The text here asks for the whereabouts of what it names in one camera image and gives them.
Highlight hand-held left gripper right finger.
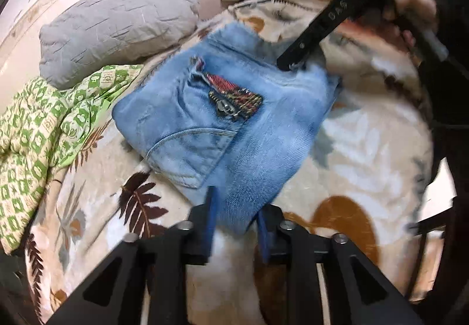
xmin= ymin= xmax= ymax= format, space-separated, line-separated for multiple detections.
xmin=257 ymin=205 xmax=426 ymax=325

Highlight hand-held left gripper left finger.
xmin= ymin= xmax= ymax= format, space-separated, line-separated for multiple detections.
xmin=46 ymin=186 xmax=219 ymax=325

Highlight green patterned quilt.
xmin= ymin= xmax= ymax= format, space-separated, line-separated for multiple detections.
xmin=0 ymin=64 xmax=145 ymax=256

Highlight grey pillow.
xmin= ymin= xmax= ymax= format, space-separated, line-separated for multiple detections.
xmin=38 ymin=0 xmax=200 ymax=89

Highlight pinkish brown bed sheet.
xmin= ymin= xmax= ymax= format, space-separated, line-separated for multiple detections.
xmin=198 ymin=0 xmax=230 ymax=19

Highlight leaf print blanket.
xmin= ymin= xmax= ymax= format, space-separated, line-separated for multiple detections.
xmin=22 ymin=0 xmax=448 ymax=325

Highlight blue denim pants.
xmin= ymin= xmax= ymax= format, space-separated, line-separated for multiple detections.
xmin=112 ymin=22 xmax=341 ymax=238

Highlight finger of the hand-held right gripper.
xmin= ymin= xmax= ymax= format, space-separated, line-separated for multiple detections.
xmin=276 ymin=30 xmax=323 ymax=71

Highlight dark furniture frame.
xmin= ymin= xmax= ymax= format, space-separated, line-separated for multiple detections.
xmin=405 ymin=153 xmax=469 ymax=307

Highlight person's right hand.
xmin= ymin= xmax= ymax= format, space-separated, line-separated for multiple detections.
xmin=383 ymin=0 xmax=438 ymax=54

